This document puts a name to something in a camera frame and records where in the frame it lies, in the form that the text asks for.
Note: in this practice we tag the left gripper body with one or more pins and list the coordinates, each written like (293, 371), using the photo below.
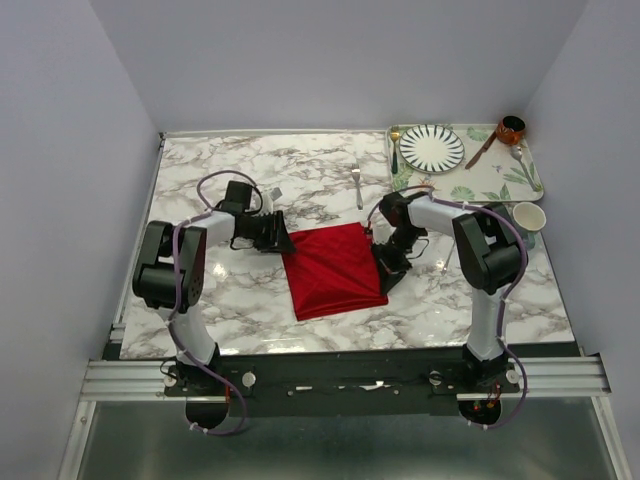
(260, 229)

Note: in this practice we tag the floral serving tray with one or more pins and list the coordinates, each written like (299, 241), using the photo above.
(495, 177)

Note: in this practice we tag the aluminium frame rail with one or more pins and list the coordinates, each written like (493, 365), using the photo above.
(119, 381)

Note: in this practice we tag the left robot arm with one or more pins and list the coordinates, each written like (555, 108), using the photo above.
(169, 273)

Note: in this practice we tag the grey white mug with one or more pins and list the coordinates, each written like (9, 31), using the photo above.
(529, 219)

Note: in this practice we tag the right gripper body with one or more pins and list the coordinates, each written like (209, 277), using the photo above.
(392, 254)

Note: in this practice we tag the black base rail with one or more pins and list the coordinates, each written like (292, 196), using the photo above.
(436, 381)

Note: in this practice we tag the striped white plate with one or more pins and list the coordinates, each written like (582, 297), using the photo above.
(431, 149)

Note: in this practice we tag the gold fork green handle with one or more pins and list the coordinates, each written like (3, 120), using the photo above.
(394, 136)

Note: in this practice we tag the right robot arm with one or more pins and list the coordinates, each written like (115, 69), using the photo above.
(492, 257)

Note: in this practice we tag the silver fork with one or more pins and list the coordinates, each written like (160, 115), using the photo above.
(356, 176)

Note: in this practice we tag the orange black cup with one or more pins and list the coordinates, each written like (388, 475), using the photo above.
(510, 130)

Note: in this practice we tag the silver spoon on table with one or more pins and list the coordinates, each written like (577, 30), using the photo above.
(445, 266)

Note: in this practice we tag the brown handled knife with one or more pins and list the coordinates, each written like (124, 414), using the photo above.
(486, 146)

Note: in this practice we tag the red cloth napkin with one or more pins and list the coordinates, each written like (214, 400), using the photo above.
(332, 271)

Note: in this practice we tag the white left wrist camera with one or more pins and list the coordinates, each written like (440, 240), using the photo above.
(267, 199)

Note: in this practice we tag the silver spoon on tray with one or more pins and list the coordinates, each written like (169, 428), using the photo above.
(517, 154)

